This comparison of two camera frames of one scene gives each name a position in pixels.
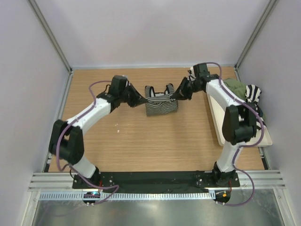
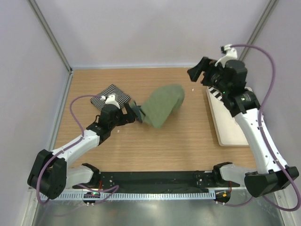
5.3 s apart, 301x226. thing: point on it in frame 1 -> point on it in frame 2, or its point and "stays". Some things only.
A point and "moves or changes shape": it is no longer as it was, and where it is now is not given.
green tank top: (239, 88) moves or changes shape
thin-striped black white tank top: (160, 102) moves or changes shape
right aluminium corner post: (250, 44) stays
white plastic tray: (217, 108) stays
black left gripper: (138, 99) -> (126, 118)
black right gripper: (181, 93) -> (195, 72)
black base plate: (152, 180) stays
